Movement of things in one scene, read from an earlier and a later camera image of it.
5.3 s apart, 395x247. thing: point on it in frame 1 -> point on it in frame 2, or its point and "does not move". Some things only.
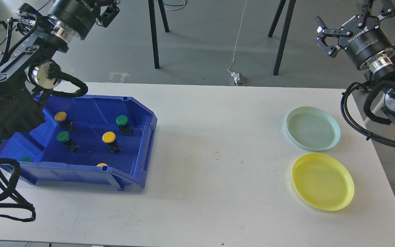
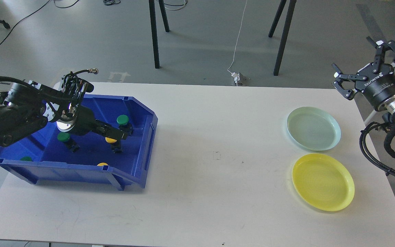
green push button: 125,128 does not move
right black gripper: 362,36 -> 382,83
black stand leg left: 153,28 does not move
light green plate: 313,128 does not move
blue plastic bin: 86,138 does not move
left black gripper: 80,15 -> 77,120
